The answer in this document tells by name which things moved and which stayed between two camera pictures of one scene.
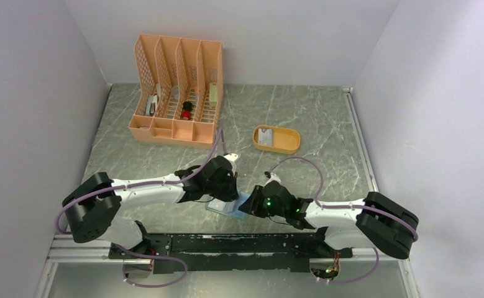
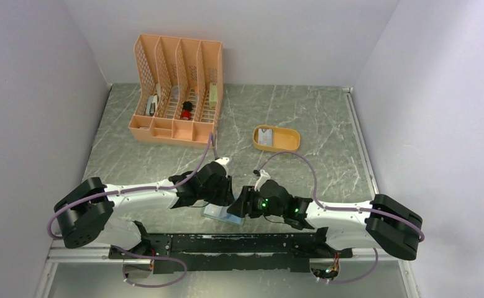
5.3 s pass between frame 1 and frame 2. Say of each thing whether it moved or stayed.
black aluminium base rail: stayed
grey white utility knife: stayed
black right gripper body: stayed
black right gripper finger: moved
